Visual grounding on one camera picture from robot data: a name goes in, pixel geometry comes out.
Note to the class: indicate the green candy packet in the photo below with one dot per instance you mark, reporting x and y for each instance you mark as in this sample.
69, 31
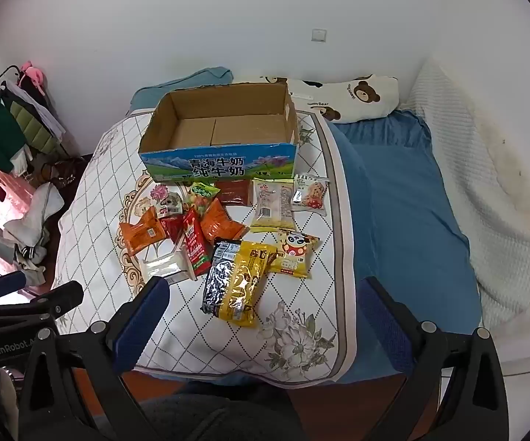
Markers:
200, 193

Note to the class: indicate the white knitted blanket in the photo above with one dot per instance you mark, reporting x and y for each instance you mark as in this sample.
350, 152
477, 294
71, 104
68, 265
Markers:
476, 183

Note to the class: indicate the teal pillow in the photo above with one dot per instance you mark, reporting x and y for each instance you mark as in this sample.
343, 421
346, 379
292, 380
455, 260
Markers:
200, 76

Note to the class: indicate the cardboard box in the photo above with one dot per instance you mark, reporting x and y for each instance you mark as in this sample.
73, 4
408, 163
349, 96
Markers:
228, 165

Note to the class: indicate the pink plush toy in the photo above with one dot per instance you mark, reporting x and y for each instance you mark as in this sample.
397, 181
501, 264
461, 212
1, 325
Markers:
33, 76

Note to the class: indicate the dark brown bag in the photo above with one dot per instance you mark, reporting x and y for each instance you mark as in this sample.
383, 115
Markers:
60, 170

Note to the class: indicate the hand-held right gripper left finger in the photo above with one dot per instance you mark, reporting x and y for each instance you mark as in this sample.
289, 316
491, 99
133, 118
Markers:
141, 326

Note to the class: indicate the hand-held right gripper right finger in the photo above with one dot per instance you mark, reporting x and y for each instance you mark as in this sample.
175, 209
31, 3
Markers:
380, 326

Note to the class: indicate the small pale cartoon packet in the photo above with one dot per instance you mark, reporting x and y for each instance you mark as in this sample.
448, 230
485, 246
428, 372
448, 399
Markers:
169, 203

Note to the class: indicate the person's dark trousers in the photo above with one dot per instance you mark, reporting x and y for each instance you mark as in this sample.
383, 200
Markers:
219, 415

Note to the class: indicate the small red snack packet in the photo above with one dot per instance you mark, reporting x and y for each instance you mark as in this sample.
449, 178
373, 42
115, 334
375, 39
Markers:
171, 227

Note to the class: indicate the white garment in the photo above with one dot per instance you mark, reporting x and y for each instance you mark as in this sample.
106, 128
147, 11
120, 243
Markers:
40, 220

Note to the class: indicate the orange puffy snack packet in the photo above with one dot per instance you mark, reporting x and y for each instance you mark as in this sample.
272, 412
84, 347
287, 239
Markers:
138, 236

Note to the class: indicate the white wall switch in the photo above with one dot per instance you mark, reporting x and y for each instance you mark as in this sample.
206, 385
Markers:
319, 35

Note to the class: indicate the dark red snack packet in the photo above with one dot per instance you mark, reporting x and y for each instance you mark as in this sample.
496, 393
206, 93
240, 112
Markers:
235, 193

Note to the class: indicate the white wafer packet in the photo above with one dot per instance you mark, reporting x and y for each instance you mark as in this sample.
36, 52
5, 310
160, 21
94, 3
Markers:
166, 266

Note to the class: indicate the blue bedsheet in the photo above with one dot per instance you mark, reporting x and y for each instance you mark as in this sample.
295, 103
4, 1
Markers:
403, 216

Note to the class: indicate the yellow panda snack packet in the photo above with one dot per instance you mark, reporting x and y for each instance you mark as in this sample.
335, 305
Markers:
295, 252

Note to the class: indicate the orange crinkled snack packet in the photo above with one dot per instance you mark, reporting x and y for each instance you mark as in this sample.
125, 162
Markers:
221, 225

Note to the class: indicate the long red snack packet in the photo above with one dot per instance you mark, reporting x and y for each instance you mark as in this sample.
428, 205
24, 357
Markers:
196, 243

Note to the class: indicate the grey striped garment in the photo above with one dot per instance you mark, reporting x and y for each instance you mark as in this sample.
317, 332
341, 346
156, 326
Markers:
30, 262

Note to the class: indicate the pale cake packet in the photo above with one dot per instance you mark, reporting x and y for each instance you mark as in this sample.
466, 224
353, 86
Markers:
270, 206

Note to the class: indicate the black snack packet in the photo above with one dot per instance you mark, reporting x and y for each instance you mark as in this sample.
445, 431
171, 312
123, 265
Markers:
216, 280

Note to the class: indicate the bear print pillow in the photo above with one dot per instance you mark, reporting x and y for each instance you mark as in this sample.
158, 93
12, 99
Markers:
361, 101

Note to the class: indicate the white floral quilt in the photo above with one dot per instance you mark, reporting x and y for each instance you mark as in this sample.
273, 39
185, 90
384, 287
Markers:
109, 220

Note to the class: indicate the lilac garment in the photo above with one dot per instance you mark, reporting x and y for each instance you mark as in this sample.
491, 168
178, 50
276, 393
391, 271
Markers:
47, 119

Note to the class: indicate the olive padded jacket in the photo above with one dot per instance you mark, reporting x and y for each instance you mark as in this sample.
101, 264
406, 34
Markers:
33, 124

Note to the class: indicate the white cookie packet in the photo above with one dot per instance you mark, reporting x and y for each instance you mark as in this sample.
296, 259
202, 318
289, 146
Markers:
311, 195

